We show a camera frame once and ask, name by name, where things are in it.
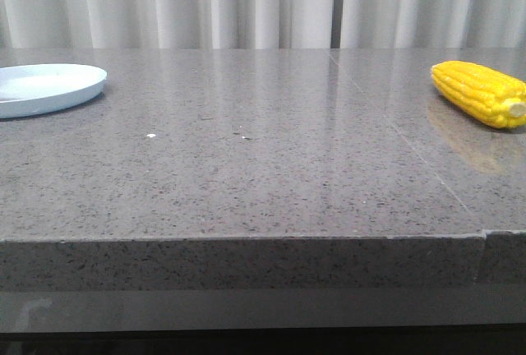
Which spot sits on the white curtain left panel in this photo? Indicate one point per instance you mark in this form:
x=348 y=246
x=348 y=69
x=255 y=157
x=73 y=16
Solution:
x=166 y=23

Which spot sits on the yellow corn cob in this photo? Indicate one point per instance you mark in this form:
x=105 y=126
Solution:
x=490 y=96

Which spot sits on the white curtain panel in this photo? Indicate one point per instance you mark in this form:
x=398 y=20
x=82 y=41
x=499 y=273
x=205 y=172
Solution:
x=166 y=23
x=428 y=24

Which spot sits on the light blue round plate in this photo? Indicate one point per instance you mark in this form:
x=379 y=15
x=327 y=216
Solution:
x=31 y=90

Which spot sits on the white curtain right panel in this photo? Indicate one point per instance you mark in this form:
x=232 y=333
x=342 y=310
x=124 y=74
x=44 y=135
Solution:
x=428 y=24

